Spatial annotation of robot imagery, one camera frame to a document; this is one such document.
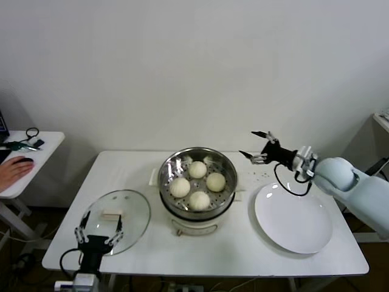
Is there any bare person hand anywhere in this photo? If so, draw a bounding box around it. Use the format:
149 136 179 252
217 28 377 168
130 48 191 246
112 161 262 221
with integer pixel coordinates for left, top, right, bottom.
0 158 35 193

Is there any white electric cooker base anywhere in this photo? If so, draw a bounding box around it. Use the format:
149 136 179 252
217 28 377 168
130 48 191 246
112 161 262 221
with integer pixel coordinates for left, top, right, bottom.
148 169 247 237

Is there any black floor cable plug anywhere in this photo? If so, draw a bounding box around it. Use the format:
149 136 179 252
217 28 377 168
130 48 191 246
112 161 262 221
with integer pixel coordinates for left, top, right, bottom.
12 252 36 276

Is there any large white plate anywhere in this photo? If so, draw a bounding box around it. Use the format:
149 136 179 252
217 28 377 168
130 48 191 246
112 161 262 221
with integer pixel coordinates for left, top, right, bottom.
253 181 334 255

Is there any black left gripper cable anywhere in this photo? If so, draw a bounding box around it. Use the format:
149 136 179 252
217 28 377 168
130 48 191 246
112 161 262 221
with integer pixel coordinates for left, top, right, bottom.
60 248 83 276

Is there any white power strip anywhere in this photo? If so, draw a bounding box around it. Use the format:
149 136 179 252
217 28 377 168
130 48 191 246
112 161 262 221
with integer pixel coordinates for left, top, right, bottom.
168 282 205 292

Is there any white side table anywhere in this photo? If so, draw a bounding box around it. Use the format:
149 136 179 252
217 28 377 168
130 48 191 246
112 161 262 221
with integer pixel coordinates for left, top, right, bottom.
0 130 66 244

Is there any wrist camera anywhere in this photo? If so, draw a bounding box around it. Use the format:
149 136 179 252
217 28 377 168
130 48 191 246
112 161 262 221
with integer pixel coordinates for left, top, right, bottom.
54 280 75 291
294 145 319 179

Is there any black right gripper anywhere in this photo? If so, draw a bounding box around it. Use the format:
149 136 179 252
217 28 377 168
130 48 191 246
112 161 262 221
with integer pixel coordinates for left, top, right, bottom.
238 130 298 167

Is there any perforated steel steamer basket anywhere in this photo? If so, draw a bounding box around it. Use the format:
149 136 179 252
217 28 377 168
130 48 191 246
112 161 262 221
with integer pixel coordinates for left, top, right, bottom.
157 147 238 214

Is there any white steamed baozi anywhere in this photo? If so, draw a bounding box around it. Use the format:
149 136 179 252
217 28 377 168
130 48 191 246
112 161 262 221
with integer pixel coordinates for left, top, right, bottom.
188 161 208 179
205 172 227 192
188 190 211 212
169 178 191 198

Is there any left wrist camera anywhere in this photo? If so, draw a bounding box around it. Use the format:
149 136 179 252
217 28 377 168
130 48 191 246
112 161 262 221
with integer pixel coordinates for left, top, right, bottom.
54 280 75 291

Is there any glass pot lid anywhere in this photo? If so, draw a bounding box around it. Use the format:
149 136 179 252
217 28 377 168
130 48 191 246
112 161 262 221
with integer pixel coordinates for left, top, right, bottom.
78 189 152 256

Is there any black laptop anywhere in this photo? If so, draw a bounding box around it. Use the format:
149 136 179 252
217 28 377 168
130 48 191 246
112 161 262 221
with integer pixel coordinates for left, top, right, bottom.
0 109 13 165

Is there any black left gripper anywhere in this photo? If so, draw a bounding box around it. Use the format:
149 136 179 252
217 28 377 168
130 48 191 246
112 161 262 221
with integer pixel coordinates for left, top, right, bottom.
74 211 125 274

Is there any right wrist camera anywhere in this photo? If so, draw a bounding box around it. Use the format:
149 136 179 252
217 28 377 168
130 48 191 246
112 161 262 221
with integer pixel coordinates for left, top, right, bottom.
294 145 319 179

